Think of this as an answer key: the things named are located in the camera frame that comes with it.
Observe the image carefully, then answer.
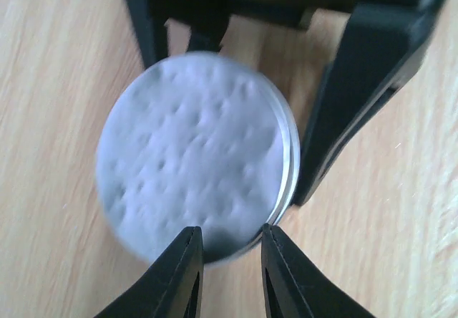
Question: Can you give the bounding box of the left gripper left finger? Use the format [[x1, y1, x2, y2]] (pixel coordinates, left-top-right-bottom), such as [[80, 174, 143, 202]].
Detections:
[[96, 226, 204, 318]]

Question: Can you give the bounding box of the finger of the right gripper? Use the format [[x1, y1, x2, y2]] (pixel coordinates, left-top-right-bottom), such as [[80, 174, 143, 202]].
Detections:
[[125, 0, 229, 68]]

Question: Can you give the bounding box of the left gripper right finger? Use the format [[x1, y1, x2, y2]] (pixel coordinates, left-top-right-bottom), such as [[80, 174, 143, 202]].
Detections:
[[261, 224, 373, 318]]

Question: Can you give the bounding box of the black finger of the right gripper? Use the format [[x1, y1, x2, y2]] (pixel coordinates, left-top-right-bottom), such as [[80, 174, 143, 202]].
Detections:
[[295, 4, 439, 206]]

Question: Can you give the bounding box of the round metal lid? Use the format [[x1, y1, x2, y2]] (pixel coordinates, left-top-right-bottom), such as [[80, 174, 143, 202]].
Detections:
[[96, 52, 301, 264]]

